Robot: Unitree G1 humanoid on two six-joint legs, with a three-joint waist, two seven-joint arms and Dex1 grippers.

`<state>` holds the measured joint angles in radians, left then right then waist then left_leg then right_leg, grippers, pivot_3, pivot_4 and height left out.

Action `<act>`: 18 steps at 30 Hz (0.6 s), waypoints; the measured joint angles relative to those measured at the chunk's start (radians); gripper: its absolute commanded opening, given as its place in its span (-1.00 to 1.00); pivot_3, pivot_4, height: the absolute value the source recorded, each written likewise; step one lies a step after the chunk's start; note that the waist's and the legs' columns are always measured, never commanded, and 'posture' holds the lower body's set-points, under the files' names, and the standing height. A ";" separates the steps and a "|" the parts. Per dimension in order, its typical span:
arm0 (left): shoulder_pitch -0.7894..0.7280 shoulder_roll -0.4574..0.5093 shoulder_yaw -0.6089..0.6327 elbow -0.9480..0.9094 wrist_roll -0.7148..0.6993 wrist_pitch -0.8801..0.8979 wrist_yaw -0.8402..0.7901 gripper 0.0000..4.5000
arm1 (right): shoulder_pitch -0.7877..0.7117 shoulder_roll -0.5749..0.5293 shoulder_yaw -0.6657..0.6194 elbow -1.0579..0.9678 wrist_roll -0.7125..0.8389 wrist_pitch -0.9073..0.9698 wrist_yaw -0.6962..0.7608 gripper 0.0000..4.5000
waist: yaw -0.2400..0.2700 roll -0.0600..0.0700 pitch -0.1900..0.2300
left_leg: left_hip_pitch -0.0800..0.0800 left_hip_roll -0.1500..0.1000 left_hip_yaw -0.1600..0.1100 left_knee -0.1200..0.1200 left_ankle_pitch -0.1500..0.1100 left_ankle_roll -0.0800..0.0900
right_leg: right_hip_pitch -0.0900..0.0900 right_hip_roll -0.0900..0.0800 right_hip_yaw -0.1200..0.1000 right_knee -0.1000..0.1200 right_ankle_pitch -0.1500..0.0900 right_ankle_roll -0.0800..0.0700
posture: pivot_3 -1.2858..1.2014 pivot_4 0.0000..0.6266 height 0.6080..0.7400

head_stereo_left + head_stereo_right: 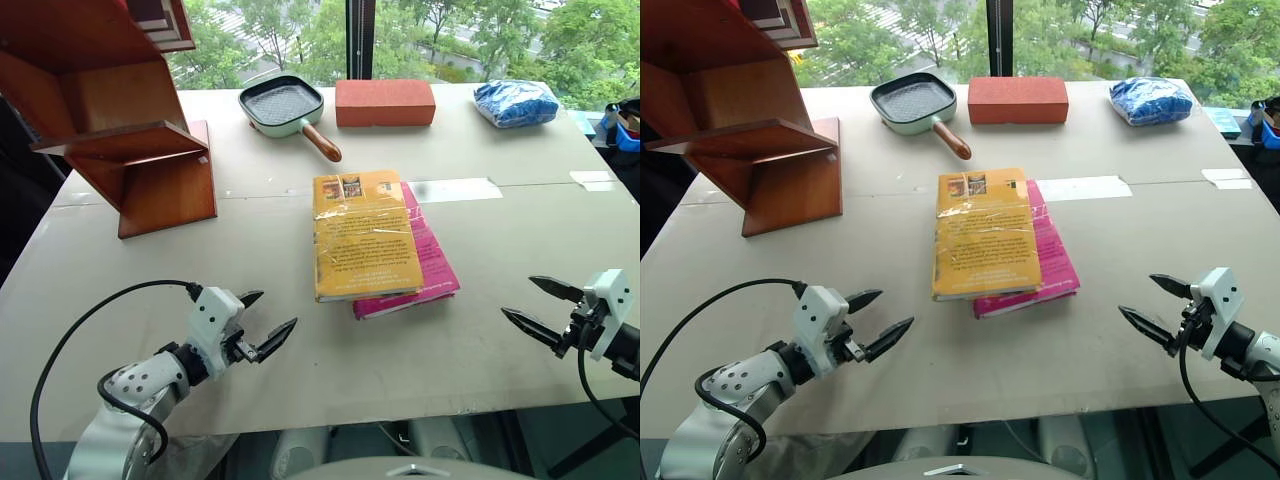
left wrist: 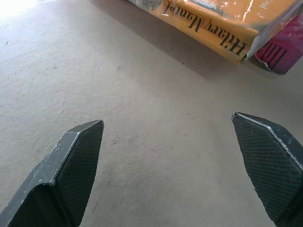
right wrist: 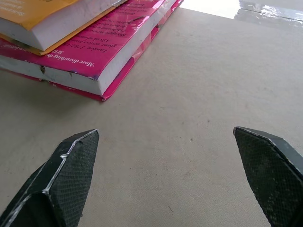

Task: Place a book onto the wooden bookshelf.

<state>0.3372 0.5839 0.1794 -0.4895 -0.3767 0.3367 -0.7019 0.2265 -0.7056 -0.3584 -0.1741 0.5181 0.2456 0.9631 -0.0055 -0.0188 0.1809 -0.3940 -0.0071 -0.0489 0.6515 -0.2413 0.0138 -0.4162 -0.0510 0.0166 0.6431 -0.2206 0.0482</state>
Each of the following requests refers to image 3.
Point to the pink paperback book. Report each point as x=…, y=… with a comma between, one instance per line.
x=94, y=54

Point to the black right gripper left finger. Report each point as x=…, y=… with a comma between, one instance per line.
x=59, y=184

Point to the yellow paperback book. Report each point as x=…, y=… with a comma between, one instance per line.
x=56, y=23

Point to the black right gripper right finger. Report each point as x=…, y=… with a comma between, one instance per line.
x=272, y=175

